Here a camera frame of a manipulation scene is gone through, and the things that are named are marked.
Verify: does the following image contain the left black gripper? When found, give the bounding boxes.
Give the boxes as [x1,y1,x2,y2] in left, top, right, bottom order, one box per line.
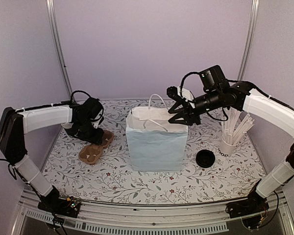
[75,118,104,145]

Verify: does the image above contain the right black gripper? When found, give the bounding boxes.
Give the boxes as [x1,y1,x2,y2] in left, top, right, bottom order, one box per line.
[168,89,222,126]

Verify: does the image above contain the brown cardboard cup carrier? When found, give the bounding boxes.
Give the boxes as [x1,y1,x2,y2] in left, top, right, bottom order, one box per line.
[78,130,114,165]

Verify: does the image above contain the white paper bag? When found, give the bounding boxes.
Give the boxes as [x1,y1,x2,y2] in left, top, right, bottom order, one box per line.
[125,94,188,172]

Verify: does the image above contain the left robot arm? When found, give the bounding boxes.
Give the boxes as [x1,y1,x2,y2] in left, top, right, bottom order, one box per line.
[0,97,104,212]

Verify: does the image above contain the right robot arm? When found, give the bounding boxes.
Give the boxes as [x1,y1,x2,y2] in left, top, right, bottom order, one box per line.
[167,65,294,213]

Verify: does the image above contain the stack of black cups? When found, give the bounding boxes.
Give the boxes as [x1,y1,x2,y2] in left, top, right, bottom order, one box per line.
[61,123,74,135]

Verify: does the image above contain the stack of black lids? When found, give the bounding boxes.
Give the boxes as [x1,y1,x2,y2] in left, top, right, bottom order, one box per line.
[196,149,216,168]

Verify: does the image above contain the white cup holding straws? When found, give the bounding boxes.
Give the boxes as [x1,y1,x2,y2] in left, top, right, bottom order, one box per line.
[219,137,237,157]

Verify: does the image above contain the floral table mat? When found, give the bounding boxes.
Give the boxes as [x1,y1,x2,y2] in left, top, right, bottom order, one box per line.
[43,100,265,205]

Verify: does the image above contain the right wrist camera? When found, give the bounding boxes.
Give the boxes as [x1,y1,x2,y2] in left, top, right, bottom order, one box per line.
[166,86,195,103]

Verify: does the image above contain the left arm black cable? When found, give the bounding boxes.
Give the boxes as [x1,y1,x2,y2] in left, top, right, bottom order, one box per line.
[70,90,93,103]

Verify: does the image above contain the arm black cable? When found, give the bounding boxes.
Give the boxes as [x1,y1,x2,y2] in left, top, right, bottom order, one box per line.
[70,90,93,103]
[180,71,204,93]

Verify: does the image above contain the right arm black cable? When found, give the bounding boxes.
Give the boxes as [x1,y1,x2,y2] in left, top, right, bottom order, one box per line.
[180,71,204,93]

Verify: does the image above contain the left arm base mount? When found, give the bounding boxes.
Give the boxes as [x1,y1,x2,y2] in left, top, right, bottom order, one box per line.
[38,194,81,218]

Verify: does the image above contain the front aluminium rail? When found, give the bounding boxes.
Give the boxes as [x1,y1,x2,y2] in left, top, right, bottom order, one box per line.
[11,190,294,235]

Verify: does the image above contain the right aluminium frame post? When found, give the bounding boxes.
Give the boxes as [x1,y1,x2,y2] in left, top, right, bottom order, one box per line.
[237,0,260,80]

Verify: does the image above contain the aluminium frame post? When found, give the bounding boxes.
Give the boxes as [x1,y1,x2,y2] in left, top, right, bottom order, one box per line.
[46,0,73,97]
[237,0,260,80]

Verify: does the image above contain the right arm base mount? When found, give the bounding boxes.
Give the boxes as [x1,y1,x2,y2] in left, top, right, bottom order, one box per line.
[225,198,269,230]

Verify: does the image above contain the left aluminium frame post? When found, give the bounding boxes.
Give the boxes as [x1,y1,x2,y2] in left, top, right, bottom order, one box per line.
[46,0,73,97]

